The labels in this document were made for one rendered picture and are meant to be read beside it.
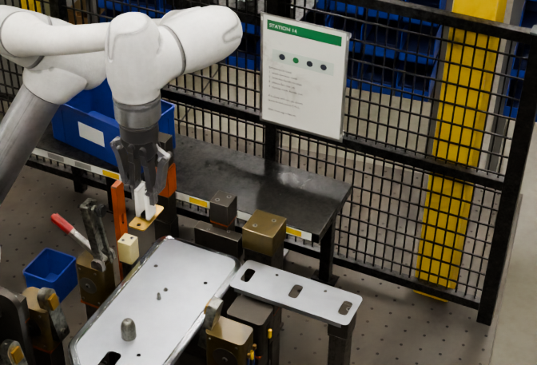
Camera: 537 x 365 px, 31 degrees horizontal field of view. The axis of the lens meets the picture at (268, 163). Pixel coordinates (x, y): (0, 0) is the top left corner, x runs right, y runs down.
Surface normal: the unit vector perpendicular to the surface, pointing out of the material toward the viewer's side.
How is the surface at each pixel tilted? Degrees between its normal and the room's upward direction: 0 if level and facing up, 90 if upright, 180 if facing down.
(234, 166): 0
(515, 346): 0
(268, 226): 0
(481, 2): 90
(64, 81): 95
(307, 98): 90
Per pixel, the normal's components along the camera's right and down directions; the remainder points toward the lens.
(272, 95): -0.43, 0.53
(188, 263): 0.01, -0.80
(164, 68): 0.71, 0.42
